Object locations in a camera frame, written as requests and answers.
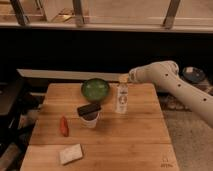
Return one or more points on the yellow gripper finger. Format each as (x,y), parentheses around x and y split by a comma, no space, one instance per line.
(124,78)

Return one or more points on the white labelled bottle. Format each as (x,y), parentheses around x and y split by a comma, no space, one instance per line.
(122,98)

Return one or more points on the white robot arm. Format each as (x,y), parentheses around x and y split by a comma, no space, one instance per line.
(165,74)

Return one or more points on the green bowl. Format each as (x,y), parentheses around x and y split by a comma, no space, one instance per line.
(95,89)

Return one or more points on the dark chocolate bar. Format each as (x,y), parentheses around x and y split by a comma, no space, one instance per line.
(89,109)

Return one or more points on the white cup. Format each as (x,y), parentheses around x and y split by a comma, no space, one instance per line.
(90,120)

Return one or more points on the dark round plate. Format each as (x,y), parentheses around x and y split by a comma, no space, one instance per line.
(193,74)

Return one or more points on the red chili pepper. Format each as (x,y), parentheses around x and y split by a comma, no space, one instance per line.
(64,127)

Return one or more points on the beige sponge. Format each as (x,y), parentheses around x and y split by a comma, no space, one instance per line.
(70,154)

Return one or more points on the grey shelf board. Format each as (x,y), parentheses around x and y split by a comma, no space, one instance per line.
(70,75)

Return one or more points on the black chair at left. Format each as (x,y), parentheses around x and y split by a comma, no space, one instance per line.
(14,100)

